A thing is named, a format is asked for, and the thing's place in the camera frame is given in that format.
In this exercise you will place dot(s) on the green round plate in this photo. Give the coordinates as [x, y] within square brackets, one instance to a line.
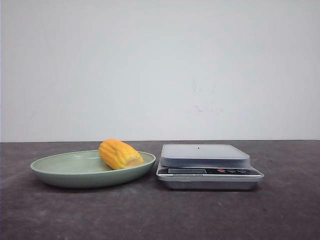
[85, 169]

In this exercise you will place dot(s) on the yellow corn cob piece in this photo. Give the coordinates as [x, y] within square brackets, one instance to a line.
[119, 155]

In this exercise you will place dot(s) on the silver digital kitchen scale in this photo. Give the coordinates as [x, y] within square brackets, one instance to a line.
[206, 167]

